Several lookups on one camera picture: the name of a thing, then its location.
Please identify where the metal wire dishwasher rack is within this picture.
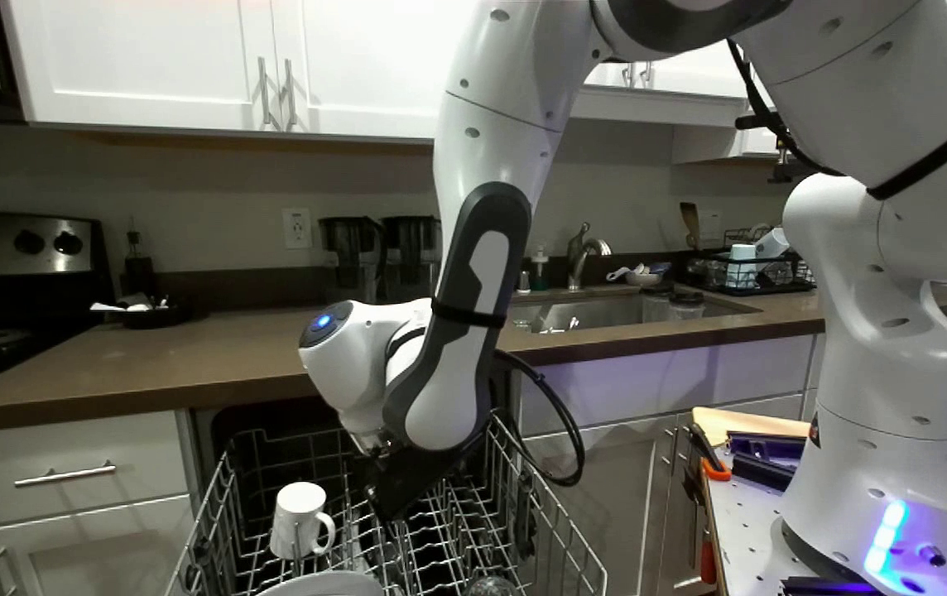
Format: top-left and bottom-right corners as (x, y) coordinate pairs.
(160, 407), (612, 596)

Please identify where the white sink base cabinet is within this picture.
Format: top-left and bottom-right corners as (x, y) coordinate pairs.
(510, 332), (832, 441)

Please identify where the small soap bottle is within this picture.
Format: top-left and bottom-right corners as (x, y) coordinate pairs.
(527, 250), (553, 294)

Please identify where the white drawer cabinet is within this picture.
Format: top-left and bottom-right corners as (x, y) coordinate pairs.
(0, 407), (199, 596)

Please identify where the dark bottle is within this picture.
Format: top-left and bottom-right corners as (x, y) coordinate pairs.
(120, 225), (160, 297)

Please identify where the black dish drying rack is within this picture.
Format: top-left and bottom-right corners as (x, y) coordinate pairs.
(682, 225), (810, 297)

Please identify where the white wall outlet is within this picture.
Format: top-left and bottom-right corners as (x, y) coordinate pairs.
(282, 205), (316, 253)

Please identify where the wooden board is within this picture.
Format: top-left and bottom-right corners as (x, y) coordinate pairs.
(689, 403), (821, 452)

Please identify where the orange and black screwdriver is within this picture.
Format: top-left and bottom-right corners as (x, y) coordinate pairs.
(684, 421), (740, 487)

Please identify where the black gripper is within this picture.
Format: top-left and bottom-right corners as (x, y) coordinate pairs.
(363, 436), (449, 524)

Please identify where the white upper cabinet with handles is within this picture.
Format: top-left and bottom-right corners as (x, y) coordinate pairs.
(0, 0), (468, 139)

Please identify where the small black dish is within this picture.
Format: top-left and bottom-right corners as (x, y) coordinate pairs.
(86, 287), (199, 332)

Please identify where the white plate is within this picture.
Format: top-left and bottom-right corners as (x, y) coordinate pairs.
(262, 566), (389, 596)

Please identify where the steel kitchen sink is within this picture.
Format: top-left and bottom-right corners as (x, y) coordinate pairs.
(503, 286), (764, 339)

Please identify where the black and silver stove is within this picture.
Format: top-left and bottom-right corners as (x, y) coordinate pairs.
(0, 210), (120, 403)

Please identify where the chrome sink faucet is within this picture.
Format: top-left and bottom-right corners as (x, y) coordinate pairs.
(562, 233), (615, 297)

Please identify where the black clamp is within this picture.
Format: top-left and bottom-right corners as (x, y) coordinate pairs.
(722, 432), (818, 491)

